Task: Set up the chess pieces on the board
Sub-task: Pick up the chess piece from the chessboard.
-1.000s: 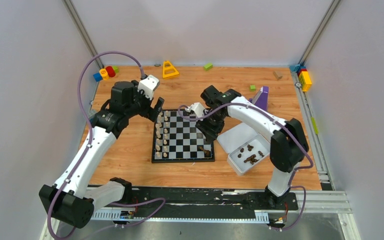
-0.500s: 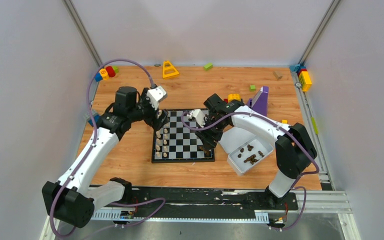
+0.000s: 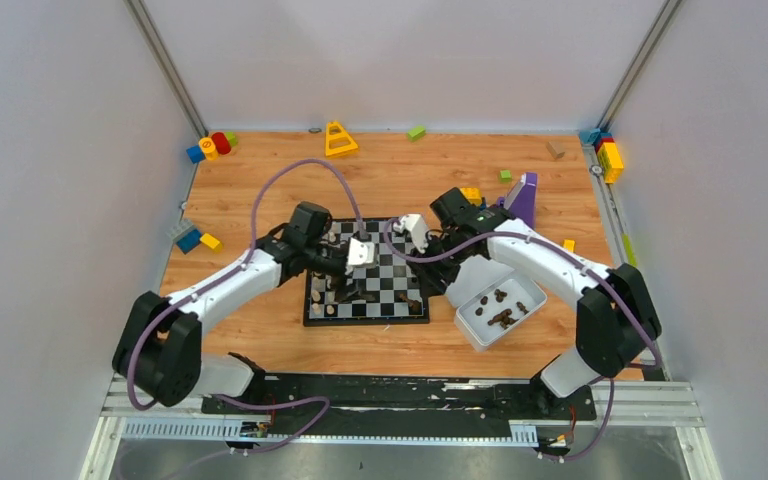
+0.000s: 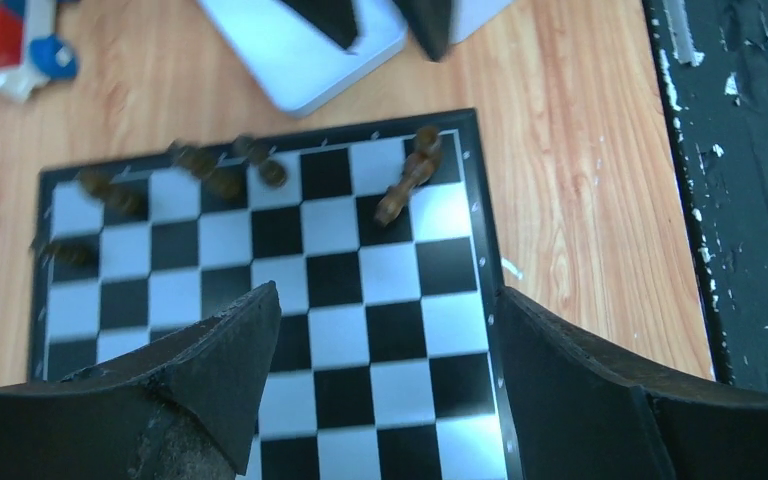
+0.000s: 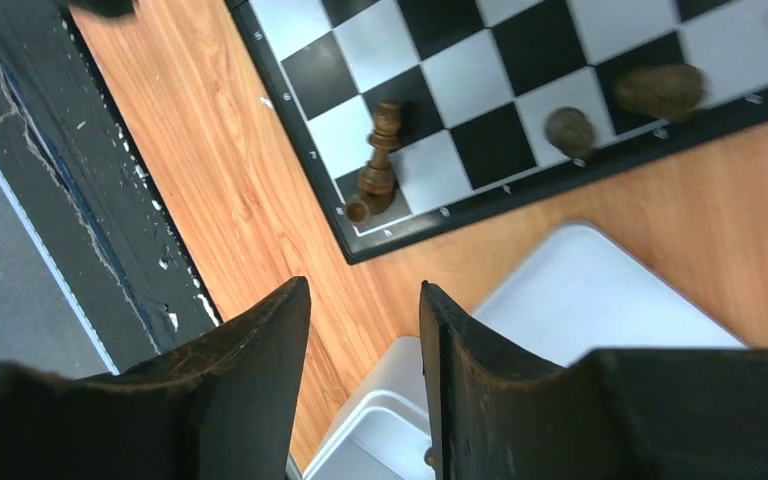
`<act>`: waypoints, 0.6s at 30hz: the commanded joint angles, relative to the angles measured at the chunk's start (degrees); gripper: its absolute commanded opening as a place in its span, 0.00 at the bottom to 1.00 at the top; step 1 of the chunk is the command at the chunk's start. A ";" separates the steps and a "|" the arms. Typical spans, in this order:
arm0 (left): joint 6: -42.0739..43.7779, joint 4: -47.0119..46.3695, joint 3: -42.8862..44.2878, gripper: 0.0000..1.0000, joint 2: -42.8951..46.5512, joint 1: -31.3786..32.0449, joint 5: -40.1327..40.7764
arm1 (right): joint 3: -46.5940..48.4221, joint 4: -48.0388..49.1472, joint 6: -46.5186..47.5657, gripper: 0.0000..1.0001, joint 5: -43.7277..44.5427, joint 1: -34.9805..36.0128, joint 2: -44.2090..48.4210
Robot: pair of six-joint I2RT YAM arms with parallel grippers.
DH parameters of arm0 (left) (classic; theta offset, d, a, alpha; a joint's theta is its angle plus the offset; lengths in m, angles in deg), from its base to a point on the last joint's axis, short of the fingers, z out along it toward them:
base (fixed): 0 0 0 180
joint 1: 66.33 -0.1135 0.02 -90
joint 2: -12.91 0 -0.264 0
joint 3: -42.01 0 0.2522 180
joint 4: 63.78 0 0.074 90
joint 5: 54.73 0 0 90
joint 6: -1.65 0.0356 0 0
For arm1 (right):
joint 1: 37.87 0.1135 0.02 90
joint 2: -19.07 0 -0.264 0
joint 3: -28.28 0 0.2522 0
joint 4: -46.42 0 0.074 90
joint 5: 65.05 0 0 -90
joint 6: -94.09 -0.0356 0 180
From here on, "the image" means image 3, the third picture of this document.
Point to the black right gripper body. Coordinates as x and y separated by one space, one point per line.
442 273

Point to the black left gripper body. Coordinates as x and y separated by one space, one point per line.
345 273

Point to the brown chess piece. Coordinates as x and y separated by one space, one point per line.
415 307

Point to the black white chess board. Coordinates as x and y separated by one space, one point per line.
370 296

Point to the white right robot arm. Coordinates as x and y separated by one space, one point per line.
615 316

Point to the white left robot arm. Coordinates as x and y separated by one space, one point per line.
160 349

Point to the toy car blue wheels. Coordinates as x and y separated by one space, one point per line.
472 195

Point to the purple toy stand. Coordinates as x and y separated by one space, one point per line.
520 201

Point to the small green cube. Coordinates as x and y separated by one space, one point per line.
505 175

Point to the white tin box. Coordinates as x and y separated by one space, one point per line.
494 310

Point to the yellow block left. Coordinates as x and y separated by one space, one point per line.
211 242

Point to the green block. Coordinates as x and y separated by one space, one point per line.
416 133

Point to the yellow triangle toy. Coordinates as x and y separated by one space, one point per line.
338 141

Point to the yellow curved block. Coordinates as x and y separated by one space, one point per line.
569 245

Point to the blue grey lego bricks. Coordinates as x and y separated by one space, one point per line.
185 235

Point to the wooden brown block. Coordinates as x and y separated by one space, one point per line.
555 149

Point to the red cylinder block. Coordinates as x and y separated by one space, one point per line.
221 143

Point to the green lego brick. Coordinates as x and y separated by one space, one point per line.
232 139

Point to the yellow cylinder block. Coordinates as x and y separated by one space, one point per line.
208 148

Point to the blue cube block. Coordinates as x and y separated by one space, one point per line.
195 154

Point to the yellow lego brick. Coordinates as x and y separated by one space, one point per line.
611 162

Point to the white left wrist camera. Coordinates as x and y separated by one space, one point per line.
361 254

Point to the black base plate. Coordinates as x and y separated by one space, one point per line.
514 399

